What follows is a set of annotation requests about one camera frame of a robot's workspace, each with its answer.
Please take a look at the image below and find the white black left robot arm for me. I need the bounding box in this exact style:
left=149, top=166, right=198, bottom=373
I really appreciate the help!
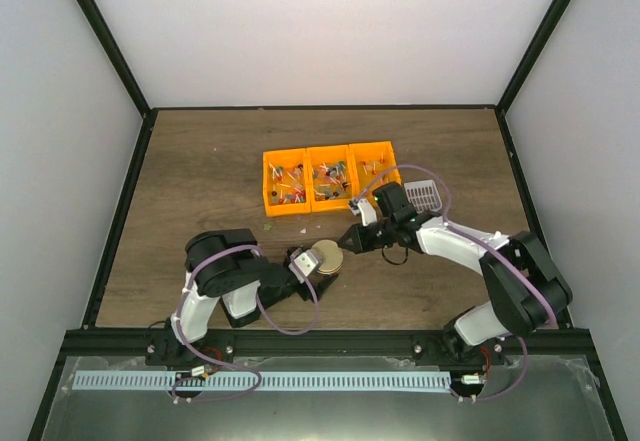
left=146, top=229, right=344, bottom=367

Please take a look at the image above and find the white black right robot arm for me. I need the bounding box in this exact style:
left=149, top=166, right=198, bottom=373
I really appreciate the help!
left=338, top=182, right=573, bottom=364

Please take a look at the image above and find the orange bin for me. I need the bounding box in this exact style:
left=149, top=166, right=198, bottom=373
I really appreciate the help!
left=305, top=145, right=358, bottom=213
left=349, top=141, right=402, bottom=201
left=262, top=148, right=314, bottom=217

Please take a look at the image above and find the light blue slotted cable duct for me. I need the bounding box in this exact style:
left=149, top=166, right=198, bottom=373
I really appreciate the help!
left=72, top=370, right=451, bottom=393

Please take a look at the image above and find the white slotted plastic scoop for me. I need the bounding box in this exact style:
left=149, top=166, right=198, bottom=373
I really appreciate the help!
left=404, top=180, right=443, bottom=213

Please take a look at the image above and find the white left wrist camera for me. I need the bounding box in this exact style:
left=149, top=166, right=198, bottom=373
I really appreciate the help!
left=289, top=250, right=322, bottom=283

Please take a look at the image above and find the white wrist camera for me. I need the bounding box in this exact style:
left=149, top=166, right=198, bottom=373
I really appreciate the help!
left=289, top=250, right=322, bottom=283
left=348, top=197, right=378, bottom=227

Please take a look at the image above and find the gold round jar lid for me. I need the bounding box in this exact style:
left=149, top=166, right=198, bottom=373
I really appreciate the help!
left=311, top=239, right=344, bottom=266

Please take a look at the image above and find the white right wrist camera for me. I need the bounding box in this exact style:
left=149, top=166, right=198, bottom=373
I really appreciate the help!
left=348, top=197, right=378, bottom=227

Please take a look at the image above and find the clear glass jar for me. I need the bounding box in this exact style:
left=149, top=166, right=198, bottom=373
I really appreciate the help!
left=317, top=264, right=341, bottom=276

